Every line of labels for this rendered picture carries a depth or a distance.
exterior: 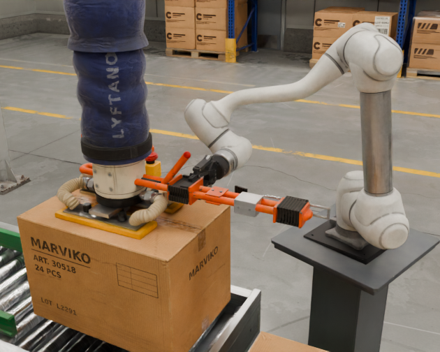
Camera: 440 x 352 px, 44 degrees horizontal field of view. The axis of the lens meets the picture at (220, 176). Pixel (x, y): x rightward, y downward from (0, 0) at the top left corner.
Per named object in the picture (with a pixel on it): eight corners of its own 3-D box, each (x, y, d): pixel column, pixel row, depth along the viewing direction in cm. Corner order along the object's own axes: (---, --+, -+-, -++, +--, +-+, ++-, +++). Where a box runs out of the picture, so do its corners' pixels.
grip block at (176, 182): (165, 201, 166) (165, 184, 164) (181, 188, 175) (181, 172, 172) (189, 206, 163) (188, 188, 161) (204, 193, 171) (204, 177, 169)
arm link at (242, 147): (226, 179, 192) (202, 152, 192) (244, 164, 204) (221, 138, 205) (245, 163, 185) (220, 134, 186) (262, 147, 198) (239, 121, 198)
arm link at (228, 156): (237, 174, 188) (230, 181, 184) (214, 170, 192) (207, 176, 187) (237, 150, 185) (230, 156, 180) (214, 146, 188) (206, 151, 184)
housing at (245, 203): (232, 213, 159) (232, 199, 157) (242, 204, 164) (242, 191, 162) (255, 218, 156) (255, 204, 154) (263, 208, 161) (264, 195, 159)
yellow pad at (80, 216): (54, 218, 178) (52, 204, 176) (75, 205, 186) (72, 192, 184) (140, 240, 164) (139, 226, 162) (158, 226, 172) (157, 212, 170)
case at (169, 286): (33, 314, 195) (15, 216, 179) (104, 260, 228) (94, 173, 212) (174, 369, 169) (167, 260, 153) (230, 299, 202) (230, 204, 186)
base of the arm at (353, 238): (345, 217, 236) (346, 205, 234) (387, 235, 219) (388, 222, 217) (316, 231, 226) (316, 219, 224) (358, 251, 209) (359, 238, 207)
